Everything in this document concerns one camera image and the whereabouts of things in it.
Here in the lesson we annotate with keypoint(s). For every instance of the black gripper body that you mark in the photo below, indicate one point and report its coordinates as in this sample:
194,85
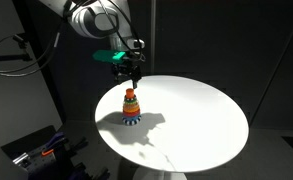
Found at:
127,70

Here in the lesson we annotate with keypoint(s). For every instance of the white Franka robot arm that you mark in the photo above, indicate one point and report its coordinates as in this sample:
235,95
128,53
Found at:
86,20

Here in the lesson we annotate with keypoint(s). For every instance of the orange stacker peg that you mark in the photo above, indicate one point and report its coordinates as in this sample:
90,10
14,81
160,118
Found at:
130,93

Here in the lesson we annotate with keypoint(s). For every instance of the grey vertical pole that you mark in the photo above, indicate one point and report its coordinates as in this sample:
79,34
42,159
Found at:
153,36

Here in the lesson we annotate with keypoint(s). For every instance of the purple clamp with orange trigger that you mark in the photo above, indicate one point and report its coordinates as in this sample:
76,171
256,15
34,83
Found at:
52,146

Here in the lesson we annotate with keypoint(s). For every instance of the perforated metal breadboard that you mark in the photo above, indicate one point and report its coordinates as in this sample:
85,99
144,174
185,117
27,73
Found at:
46,165

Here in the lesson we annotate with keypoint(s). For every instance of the silver metal rod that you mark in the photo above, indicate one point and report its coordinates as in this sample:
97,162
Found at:
21,159

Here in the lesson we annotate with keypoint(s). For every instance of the white table pedestal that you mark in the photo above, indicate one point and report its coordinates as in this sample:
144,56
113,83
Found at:
159,175

